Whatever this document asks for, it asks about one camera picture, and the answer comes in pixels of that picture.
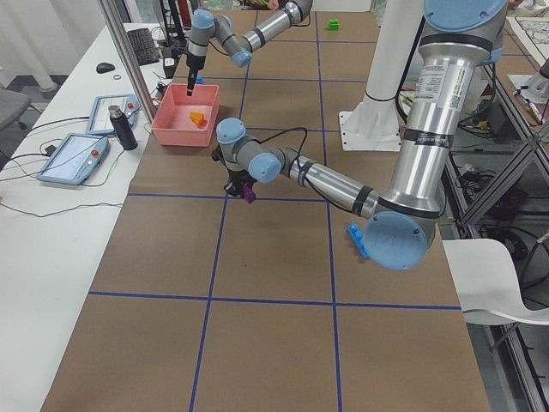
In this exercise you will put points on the pink plastic box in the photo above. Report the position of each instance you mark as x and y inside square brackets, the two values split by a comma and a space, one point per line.
[172, 125]

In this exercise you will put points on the purple sloped block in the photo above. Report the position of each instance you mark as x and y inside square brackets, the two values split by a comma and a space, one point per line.
[248, 194]

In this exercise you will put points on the white chair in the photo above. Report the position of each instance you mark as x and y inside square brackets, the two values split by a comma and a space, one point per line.
[486, 283]

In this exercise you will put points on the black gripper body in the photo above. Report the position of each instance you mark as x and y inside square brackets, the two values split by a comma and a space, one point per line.
[238, 176]
[195, 70]

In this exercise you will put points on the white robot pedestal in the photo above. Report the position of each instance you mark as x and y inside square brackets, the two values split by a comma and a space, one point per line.
[373, 125]

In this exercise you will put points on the green double-stud block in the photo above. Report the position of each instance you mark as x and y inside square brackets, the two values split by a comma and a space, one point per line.
[334, 24]

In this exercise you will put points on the black computer mouse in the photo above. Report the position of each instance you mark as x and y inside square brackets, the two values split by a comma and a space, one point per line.
[104, 67]

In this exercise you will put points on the long blue studded block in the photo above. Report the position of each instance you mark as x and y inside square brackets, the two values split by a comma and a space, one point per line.
[357, 237]

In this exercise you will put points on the black keyboard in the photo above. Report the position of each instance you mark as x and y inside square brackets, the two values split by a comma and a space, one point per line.
[143, 46]

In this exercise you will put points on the aluminium frame post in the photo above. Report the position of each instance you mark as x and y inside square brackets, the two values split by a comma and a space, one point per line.
[114, 23]

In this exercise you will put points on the orange sloped block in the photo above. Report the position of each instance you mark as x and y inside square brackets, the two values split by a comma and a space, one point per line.
[198, 119]

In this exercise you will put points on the black water bottle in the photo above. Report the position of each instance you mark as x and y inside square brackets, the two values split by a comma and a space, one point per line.
[122, 128]

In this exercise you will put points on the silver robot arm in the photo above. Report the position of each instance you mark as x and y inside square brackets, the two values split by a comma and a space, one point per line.
[206, 26]
[423, 65]

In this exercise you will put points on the near teach pendant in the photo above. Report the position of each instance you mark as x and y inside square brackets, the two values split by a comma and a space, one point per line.
[75, 159]

